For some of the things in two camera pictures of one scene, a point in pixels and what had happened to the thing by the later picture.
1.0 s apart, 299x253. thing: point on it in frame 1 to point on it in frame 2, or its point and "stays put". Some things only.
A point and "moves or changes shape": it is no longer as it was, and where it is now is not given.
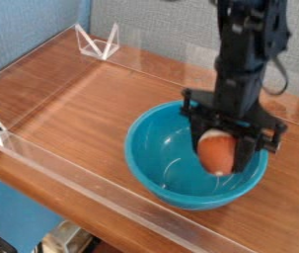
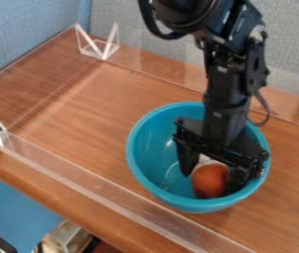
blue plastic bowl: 167,167 stays put
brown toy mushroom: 216,149 moves or changes shape
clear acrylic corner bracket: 93,47 stays put
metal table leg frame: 68,238 stays put
